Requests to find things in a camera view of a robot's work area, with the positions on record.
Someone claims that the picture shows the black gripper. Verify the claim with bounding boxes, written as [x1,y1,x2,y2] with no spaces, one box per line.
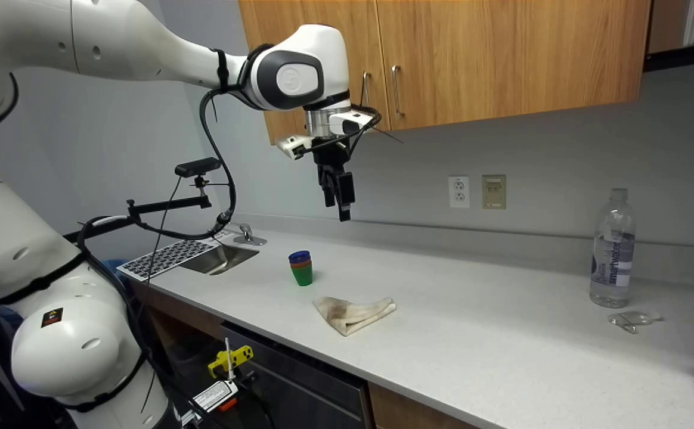
[312,139,355,221]

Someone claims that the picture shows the beige stained towel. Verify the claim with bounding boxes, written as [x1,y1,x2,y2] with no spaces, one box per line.
[315,295,396,337]

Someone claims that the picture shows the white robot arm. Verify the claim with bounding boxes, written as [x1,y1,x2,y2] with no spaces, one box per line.
[0,0,354,429]

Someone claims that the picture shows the stacked blue green cups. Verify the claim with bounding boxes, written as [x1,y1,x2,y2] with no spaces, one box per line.
[288,250,315,286]

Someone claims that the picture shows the stainless steel sink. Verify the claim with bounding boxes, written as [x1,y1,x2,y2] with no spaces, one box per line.
[185,246,255,276]

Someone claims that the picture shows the yellow clamp tool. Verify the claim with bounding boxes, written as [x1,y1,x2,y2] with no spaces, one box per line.
[208,346,255,380]

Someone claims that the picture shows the dark dishwasher front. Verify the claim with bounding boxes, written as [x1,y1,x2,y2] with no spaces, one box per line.
[225,325,374,429]

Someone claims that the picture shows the clear plastic water bottle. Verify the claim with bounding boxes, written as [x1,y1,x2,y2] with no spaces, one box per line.
[589,189,634,307]

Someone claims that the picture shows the crumpled clear plastic wrapper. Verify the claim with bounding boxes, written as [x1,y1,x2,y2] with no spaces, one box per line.
[609,311,664,334]

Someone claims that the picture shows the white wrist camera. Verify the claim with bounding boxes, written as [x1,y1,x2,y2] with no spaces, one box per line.
[276,108,382,159]

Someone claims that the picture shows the left cabinet door handle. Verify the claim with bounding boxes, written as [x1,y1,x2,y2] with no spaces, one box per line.
[360,71,373,108]

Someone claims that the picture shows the cabinet door handle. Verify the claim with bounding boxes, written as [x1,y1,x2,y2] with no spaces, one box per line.
[390,65,405,120]
[360,71,373,108]

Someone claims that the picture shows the right cabinet door handle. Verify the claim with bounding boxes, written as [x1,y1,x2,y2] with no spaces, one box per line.
[390,65,405,120]

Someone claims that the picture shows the white wall outlet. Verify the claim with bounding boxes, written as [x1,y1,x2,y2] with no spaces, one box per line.
[448,177,471,208]

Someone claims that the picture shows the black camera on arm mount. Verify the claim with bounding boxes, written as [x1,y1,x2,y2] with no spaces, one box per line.
[68,158,223,246]

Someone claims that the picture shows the wooden wall cabinet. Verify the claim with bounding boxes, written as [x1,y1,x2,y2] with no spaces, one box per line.
[236,0,651,131]

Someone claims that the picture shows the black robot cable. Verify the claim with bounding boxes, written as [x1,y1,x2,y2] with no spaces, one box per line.
[74,47,239,276]

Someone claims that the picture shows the beige wall switch plate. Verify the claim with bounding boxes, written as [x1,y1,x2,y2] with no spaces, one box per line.
[481,174,505,210]

